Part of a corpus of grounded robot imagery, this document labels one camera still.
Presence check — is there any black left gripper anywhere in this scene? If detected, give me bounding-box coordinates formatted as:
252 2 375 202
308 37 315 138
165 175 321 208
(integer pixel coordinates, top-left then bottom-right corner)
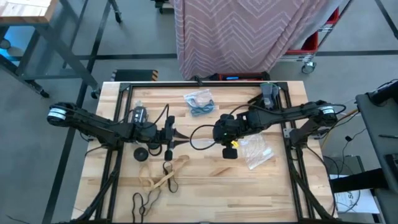
157 116 190 162

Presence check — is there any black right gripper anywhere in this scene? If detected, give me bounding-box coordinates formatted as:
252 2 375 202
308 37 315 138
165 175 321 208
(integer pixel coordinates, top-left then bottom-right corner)
212 112 248 147

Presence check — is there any thin blue rubber band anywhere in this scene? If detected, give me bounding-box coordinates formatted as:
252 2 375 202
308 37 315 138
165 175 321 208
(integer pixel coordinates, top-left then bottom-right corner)
189 104 216 118

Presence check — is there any heap of clear plastic bags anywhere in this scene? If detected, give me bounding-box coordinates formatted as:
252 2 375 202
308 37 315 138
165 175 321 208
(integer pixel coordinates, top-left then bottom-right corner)
238 133 275 170

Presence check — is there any wide beige rubber band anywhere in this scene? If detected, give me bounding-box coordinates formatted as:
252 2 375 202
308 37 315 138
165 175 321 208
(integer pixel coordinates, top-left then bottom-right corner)
148 154 190 191

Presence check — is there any thin black rubber band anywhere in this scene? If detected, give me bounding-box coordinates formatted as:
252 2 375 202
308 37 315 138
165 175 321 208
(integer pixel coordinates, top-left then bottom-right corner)
132 192 147 224
141 189 163 215

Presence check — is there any wide black rubber band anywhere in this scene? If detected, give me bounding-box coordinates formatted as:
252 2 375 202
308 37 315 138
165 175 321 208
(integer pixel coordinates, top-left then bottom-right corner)
162 161 180 194

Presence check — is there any grey black work glove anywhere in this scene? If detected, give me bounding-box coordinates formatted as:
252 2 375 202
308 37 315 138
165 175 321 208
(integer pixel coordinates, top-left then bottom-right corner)
247 94 265 106
259 82 280 110

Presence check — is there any black white zipper bag box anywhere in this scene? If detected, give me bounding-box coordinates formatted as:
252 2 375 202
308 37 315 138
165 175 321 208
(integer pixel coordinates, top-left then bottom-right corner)
131 99 150 126

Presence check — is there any orange black device blue display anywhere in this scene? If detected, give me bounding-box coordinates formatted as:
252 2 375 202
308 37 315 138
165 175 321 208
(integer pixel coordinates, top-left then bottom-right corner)
216 71 271 82

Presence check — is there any black box with orange stripes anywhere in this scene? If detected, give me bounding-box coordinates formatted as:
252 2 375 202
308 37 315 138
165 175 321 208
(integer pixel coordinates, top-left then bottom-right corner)
111 69 159 82

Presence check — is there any pink chevron blanket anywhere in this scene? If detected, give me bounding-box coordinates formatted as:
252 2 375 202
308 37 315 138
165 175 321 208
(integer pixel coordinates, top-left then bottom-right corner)
173 0 331 80

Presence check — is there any red plastic bin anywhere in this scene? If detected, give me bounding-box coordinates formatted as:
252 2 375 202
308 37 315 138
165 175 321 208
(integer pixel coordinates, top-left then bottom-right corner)
326 6 340 25
285 30 320 55

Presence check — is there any dark grey computer case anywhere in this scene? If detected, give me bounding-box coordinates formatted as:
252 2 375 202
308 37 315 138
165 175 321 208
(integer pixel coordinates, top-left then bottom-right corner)
322 155 363 179

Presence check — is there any black table leg with caster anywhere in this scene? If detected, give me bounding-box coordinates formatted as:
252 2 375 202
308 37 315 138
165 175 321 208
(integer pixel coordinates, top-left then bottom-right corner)
107 0 123 24

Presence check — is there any white printed paper sheet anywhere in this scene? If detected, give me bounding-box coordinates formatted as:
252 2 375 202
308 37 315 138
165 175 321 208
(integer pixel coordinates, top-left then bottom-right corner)
334 188 381 215

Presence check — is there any black desk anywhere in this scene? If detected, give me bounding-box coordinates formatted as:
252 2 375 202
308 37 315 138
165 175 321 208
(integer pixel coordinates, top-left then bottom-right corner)
354 90 398 224

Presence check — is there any black device on desk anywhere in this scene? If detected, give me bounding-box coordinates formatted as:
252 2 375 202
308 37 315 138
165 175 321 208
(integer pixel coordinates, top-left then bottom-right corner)
366 79 398 106

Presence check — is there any wooden top workbench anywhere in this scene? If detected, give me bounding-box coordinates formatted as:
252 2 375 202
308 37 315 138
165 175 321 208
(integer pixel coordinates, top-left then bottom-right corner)
0 0 102 100

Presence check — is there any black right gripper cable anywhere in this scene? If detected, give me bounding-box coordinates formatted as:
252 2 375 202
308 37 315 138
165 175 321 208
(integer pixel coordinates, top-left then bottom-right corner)
188 123 217 151

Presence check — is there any black metal table frame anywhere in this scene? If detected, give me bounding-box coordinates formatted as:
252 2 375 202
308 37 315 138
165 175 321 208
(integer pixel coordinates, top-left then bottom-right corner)
71 81 338 224

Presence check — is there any chrome wire shelving rack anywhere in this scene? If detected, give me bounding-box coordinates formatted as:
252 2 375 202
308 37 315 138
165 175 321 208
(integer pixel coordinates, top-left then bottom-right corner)
278 0 355 75

